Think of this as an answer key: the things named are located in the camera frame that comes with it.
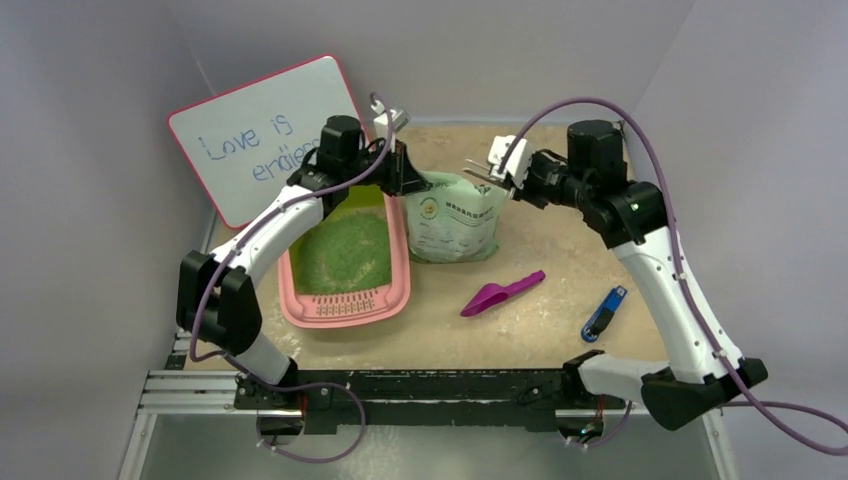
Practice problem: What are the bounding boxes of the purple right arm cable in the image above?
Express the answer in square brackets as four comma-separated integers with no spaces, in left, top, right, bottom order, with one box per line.
[498,97,848,458]

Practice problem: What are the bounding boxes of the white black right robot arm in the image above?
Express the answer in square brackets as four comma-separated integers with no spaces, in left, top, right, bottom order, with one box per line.
[499,120,768,431]

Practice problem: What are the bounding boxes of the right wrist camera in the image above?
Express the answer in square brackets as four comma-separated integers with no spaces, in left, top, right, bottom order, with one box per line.
[486,135,533,190]

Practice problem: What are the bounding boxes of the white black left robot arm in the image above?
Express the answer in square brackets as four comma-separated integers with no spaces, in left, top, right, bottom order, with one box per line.
[176,109,432,409]

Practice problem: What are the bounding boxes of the green fresh litter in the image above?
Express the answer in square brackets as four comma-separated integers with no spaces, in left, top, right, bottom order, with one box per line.
[291,208,392,295]

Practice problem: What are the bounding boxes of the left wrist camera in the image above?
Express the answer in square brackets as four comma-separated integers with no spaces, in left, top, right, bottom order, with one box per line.
[371,98,410,139]

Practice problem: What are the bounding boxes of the purple plastic scoop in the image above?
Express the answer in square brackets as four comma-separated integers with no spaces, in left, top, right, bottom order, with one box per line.
[460,270,546,318]

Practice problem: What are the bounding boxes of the blue black stapler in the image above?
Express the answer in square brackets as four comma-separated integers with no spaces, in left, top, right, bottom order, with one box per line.
[580,285,628,343]

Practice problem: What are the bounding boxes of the pink green litter box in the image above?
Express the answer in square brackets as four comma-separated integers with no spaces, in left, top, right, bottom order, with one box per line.
[277,187,411,329]

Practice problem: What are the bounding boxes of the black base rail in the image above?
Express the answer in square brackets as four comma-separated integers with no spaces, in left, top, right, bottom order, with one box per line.
[234,367,625,435]

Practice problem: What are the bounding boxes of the whiteboard with pink frame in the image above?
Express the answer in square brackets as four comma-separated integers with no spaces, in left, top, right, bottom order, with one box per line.
[167,55,359,228]

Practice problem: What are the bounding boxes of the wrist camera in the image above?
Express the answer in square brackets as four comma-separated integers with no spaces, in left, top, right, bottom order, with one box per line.
[371,98,410,139]
[486,135,533,190]

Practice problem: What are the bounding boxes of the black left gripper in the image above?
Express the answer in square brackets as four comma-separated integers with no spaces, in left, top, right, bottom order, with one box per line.
[342,137,430,196]

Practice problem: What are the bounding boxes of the green litter bag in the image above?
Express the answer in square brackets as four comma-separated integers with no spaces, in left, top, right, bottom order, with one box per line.
[404,171,507,264]

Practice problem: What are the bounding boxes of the aluminium frame rails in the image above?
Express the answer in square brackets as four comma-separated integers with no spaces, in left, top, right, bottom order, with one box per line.
[137,329,302,418]

